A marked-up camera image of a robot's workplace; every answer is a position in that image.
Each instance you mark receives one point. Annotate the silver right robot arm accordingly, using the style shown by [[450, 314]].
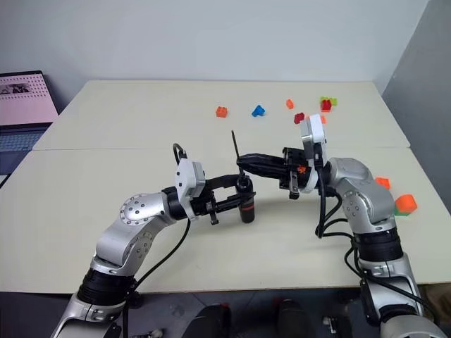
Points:
[[363, 197]]

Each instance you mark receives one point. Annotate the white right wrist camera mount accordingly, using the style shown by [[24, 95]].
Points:
[[313, 128]]

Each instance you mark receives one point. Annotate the green toy brick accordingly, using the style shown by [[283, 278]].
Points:
[[334, 101]]

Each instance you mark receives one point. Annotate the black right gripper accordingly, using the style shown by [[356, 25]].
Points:
[[294, 158]]

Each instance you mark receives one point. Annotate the blue toy brick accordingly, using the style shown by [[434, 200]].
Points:
[[258, 111]]

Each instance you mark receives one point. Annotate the laptop with pink screen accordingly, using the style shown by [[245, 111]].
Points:
[[24, 102]]

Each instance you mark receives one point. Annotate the bright red toy brick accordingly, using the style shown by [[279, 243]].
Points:
[[326, 105]]

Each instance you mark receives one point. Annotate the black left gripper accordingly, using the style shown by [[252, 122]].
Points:
[[202, 206]]

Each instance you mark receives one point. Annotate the orange brick on green brick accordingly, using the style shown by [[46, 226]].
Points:
[[406, 203]]

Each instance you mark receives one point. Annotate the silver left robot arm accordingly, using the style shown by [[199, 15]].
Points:
[[141, 211]]

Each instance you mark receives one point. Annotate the flat long orange brick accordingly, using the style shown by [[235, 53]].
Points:
[[323, 120]]

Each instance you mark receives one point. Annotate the black red electric screwdriver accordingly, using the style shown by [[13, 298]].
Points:
[[247, 207]]

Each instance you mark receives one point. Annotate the thin metal screwdriver bit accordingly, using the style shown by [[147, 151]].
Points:
[[235, 144]]

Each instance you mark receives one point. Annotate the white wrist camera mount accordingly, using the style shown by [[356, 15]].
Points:
[[188, 179], [313, 128]]

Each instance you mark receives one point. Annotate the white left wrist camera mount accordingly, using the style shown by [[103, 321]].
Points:
[[188, 179]]

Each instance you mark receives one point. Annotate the brown mottled fabric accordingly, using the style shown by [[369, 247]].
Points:
[[437, 299]]

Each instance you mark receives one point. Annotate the square orange four-stud brick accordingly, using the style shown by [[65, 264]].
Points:
[[384, 182]]

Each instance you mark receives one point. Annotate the dark rounded shape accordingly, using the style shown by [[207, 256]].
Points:
[[211, 322], [294, 320]]

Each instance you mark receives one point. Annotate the small orange toy brick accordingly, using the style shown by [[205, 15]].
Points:
[[290, 104]]

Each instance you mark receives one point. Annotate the dark red toy brick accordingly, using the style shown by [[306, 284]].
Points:
[[299, 118]]

